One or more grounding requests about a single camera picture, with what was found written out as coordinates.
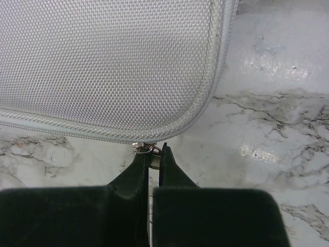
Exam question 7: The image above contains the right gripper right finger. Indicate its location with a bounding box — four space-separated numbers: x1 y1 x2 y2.
153 145 290 246

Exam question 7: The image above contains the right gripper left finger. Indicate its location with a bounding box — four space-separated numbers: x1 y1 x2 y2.
1 154 150 246

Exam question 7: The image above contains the grey medicine kit box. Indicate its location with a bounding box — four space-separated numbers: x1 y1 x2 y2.
1 1 239 144

